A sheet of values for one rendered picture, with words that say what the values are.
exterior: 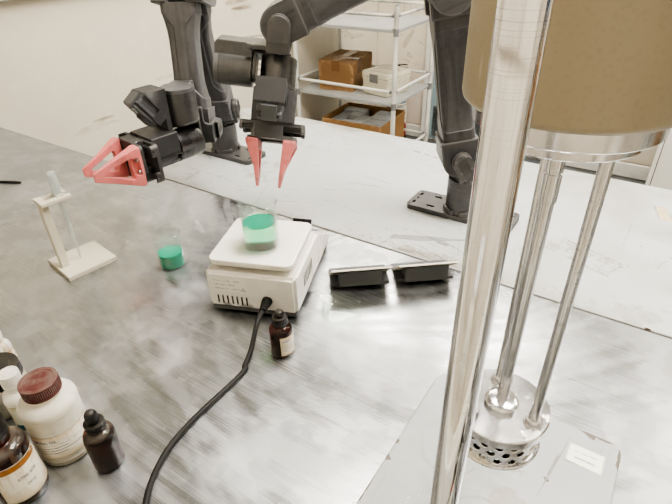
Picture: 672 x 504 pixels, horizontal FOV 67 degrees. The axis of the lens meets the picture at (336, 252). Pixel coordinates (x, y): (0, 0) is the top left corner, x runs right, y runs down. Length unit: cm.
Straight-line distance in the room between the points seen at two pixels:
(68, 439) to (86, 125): 175
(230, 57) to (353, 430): 57
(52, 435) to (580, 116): 53
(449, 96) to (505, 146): 71
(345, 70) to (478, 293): 281
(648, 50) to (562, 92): 3
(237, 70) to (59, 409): 53
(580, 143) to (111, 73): 214
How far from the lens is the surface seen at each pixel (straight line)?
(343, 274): 75
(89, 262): 92
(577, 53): 22
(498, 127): 16
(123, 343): 75
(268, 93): 75
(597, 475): 59
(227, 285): 72
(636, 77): 23
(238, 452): 58
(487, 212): 18
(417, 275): 78
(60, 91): 218
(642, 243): 100
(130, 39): 234
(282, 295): 70
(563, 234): 97
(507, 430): 38
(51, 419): 58
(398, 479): 54
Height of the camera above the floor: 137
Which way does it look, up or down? 33 degrees down
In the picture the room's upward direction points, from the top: 2 degrees counter-clockwise
